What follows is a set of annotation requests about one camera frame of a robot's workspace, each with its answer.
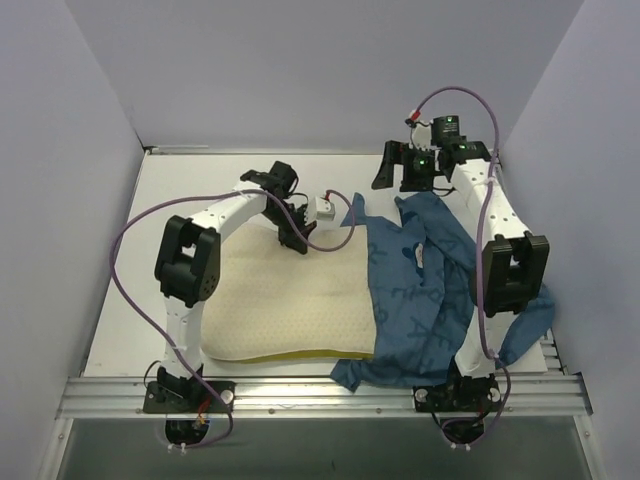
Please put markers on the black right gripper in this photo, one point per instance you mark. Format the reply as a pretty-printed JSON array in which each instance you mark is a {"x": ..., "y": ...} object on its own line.
[{"x": 398, "y": 163}]

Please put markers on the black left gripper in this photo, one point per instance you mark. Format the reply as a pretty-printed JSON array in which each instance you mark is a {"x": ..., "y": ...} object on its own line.
[{"x": 291, "y": 230}]

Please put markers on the cream pillow with yellow edge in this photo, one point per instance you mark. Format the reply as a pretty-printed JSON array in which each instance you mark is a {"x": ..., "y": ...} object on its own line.
[{"x": 273, "y": 303}]

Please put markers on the blue cartoon print pillowcase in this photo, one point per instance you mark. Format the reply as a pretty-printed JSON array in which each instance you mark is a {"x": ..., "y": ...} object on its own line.
[{"x": 419, "y": 272}]

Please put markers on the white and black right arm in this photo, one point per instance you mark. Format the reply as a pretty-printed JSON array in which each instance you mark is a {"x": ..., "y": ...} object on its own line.
[{"x": 510, "y": 260}]

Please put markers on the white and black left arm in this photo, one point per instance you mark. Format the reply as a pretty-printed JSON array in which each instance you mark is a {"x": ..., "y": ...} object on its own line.
[{"x": 188, "y": 266}]

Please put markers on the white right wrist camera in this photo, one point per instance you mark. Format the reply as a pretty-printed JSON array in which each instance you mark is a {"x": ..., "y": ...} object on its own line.
[{"x": 420, "y": 135}]

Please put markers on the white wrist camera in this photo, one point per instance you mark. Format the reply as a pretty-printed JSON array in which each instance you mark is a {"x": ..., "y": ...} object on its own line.
[
  {"x": 420, "y": 135},
  {"x": 319, "y": 209}
]

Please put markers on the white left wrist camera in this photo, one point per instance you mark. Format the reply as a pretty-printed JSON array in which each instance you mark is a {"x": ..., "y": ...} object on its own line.
[{"x": 319, "y": 209}]

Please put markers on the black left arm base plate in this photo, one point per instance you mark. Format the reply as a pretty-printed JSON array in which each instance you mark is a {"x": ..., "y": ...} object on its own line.
[{"x": 160, "y": 400}]

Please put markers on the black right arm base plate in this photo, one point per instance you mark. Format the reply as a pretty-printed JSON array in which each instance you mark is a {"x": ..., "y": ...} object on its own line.
[{"x": 475, "y": 396}]

